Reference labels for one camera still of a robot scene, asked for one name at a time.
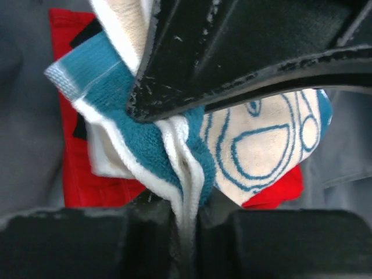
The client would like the teal cream cartoon towel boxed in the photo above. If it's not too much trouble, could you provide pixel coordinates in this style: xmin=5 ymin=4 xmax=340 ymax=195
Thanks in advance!
xmin=43 ymin=0 xmax=334 ymax=242

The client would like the red cloth garment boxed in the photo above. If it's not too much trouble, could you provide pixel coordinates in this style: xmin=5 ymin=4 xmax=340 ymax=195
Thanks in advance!
xmin=49 ymin=8 xmax=303 ymax=209

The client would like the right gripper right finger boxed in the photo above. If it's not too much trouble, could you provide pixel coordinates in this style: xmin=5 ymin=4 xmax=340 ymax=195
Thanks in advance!
xmin=197 ymin=210 xmax=371 ymax=278

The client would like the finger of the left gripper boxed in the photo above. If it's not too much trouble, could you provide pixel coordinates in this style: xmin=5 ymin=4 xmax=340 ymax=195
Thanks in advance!
xmin=126 ymin=0 xmax=371 ymax=122

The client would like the white black space suitcase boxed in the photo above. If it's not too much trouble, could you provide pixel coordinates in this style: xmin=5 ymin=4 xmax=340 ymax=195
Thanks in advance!
xmin=1 ymin=1 xmax=371 ymax=221

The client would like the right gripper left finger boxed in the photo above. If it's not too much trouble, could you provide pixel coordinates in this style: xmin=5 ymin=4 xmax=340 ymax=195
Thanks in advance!
xmin=1 ymin=206 xmax=173 ymax=278

